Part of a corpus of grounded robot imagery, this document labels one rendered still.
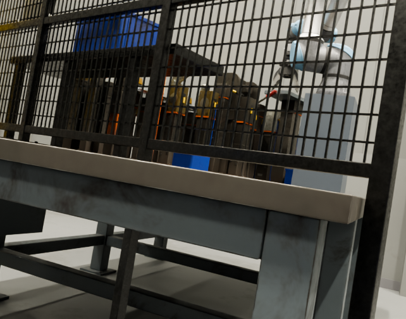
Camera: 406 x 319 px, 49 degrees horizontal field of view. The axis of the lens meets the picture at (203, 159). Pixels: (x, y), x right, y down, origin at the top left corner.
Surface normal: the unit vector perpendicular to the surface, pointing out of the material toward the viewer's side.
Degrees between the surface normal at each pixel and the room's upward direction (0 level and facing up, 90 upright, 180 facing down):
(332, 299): 90
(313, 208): 90
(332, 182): 90
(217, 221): 90
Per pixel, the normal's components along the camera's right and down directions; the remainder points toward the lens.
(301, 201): -0.39, -0.09
